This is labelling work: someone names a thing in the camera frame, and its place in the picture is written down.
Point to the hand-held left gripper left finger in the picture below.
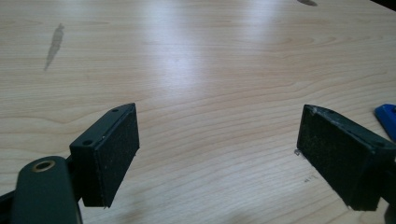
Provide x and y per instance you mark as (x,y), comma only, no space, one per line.
(109,155)

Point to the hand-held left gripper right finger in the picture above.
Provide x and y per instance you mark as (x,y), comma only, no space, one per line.
(339,161)

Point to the blue stapler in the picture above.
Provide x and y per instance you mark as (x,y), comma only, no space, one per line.
(387,119)

